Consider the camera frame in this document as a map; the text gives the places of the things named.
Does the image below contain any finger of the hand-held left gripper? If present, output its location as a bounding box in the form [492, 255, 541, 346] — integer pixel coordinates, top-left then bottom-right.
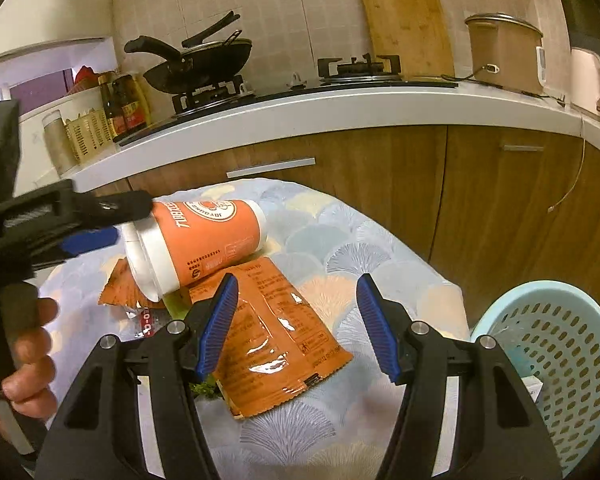
[55, 180, 154, 227]
[55, 226, 121, 262]

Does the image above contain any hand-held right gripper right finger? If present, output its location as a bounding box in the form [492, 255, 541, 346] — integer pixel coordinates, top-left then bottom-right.
[356, 274, 564, 480]

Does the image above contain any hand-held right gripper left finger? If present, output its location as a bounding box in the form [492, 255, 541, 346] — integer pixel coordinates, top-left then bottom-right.
[34, 274, 240, 480]

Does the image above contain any green vegetable stalk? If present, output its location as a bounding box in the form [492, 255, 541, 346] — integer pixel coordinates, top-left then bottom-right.
[162, 287, 224, 402]

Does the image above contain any orange paper cup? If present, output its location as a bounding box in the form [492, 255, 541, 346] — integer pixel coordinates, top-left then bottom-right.
[121, 199, 267, 306]

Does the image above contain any light blue perforated basket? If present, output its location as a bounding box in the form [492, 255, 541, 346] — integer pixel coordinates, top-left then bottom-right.
[470, 280, 600, 467]

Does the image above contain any person's left hand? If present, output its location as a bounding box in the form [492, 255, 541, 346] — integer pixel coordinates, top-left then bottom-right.
[2, 297, 61, 420]

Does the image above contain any small orange snack packet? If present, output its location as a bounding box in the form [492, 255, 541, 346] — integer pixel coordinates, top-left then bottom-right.
[97, 257, 147, 312]

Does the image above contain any large orange snack packet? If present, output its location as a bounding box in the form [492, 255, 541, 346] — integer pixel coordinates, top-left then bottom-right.
[187, 256, 354, 419]

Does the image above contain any pale cylindrical jar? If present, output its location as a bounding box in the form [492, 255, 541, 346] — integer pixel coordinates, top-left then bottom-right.
[41, 110, 79, 171]

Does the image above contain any yellow perforated utensil holder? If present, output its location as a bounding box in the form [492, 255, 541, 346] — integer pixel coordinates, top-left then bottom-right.
[62, 109, 117, 164]

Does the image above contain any table with fan-print cloth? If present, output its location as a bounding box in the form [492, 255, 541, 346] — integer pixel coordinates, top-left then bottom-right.
[30, 180, 472, 480]

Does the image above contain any dark sauce bottle red label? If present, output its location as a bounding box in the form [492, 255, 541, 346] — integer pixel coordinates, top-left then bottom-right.
[111, 74, 148, 134]

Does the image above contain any slim dark sauce bottle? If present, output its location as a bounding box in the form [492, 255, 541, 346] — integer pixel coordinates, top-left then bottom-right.
[99, 74, 117, 135]

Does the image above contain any yellow oil bottle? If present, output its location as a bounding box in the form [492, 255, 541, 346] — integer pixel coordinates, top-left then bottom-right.
[135, 75, 154, 127]

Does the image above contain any red cloth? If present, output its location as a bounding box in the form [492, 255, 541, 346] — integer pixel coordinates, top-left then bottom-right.
[74, 66, 102, 87]

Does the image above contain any black wok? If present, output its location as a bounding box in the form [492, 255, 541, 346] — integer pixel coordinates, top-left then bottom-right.
[125, 35, 254, 96]

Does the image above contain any black frying pan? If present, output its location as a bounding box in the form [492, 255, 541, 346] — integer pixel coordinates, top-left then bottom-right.
[181, 11, 243, 53]

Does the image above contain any black glass gas cooktop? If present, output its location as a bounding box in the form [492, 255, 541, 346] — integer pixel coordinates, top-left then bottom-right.
[114, 54, 461, 149]

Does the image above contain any beige rice cooker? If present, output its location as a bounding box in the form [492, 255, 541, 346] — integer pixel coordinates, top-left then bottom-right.
[464, 14, 549, 97]

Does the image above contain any wooden cutting board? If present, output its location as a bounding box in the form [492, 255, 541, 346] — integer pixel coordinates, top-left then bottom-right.
[355, 0, 456, 81]

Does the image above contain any white electric kettle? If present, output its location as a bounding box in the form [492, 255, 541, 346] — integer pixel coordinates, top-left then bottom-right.
[570, 46, 600, 117]

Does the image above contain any long metal cabinet handle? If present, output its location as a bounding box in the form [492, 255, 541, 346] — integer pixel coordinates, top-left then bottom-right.
[226, 157, 317, 179]

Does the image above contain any thin white hanging cable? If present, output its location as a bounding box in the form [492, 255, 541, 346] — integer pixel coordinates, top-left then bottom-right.
[547, 112, 589, 214]

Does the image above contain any black power cable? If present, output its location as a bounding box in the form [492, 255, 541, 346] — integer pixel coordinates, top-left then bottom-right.
[440, 64, 497, 84]

